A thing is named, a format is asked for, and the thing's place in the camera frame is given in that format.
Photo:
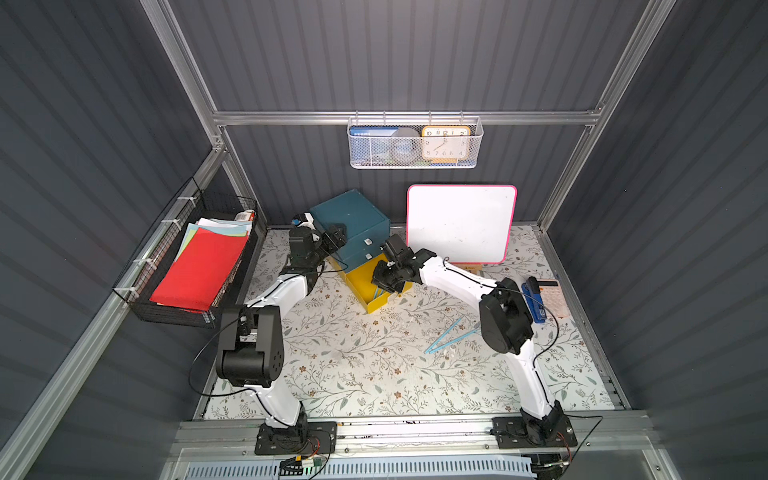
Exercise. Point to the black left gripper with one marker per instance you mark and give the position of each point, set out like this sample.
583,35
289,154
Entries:
330,238

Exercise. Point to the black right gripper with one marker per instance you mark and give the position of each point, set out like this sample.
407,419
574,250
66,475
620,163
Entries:
390,274

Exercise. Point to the yellow drawer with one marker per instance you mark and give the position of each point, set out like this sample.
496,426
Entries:
359,280

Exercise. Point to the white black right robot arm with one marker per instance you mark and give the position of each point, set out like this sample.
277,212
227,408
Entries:
505,322

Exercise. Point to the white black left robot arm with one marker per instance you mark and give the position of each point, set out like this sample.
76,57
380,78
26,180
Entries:
251,350

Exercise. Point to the teal drawer cabinet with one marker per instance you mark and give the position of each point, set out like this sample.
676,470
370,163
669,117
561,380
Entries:
362,219

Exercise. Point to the pastel paper stack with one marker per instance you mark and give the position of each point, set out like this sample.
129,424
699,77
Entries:
221,227

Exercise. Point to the wooden whiteboard stand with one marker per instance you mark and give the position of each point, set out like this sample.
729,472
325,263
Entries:
472,268

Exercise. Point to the pink framed whiteboard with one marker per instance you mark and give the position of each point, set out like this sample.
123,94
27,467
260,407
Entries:
469,224

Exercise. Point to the red paper sheet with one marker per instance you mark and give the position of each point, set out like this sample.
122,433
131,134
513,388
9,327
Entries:
195,279

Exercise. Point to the grey tape roll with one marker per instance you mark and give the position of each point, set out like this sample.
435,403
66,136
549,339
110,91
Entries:
405,146

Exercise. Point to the blue box in basket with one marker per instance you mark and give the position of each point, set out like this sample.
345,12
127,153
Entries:
370,143

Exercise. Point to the yellow alarm clock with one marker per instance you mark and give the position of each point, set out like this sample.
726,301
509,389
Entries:
446,144

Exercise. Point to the blue stapler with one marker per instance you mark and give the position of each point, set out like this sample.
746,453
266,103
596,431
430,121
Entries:
532,294

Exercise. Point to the pink calculator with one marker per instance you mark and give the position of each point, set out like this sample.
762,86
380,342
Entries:
554,299

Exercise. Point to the white mesh wall basket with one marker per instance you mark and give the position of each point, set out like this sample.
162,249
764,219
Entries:
418,122

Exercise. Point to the black wire wall basket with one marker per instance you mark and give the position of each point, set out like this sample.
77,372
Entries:
147,270

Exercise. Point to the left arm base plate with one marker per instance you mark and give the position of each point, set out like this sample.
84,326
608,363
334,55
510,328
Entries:
317,438

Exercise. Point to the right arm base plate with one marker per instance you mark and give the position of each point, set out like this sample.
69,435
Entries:
521,432

